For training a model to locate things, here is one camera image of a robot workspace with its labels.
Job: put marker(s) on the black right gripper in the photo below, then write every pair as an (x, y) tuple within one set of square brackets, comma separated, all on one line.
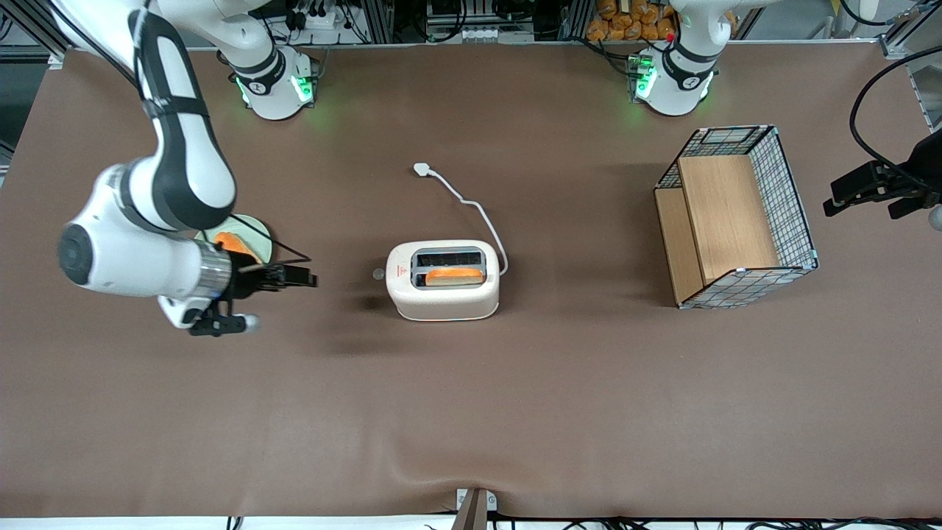
[(243, 279)]

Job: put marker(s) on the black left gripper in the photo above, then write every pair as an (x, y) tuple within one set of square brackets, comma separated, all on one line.
[(926, 163)]

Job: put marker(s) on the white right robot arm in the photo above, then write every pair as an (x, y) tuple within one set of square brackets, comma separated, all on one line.
[(184, 169)]

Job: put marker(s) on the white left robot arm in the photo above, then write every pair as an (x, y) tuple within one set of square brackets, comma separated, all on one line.
[(677, 85)]

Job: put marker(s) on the white two-slot toaster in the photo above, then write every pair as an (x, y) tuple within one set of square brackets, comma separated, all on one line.
[(445, 298)]

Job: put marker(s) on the green round plate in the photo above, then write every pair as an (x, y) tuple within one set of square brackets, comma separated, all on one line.
[(254, 227)]

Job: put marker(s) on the triangular golden pastry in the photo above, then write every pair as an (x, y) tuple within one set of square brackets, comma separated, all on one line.
[(235, 243)]

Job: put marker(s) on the wooden two-step shelf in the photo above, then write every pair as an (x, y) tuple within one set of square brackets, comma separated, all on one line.
[(725, 213)]

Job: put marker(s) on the toast slice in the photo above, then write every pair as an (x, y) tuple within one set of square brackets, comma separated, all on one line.
[(455, 277)]

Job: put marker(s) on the white power strip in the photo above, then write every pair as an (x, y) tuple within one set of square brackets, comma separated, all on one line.
[(316, 18)]

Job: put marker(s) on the bag of bread rolls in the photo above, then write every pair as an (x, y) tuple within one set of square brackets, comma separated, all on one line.
[(625, 22)]

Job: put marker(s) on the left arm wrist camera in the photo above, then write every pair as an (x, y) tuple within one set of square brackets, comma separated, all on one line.
[(912, 206)]

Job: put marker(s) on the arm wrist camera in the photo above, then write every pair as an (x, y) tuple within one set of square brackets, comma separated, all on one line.
[(912, 206), (213, 322)]

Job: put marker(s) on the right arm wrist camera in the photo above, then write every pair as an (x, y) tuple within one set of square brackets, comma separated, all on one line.
[(213, 322)]

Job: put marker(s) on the aluminium frame strut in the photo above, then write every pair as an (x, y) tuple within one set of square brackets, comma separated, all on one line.
[(29, 22), (912, 33)]

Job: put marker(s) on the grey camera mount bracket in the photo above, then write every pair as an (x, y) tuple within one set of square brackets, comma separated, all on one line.
[(475, 508)]

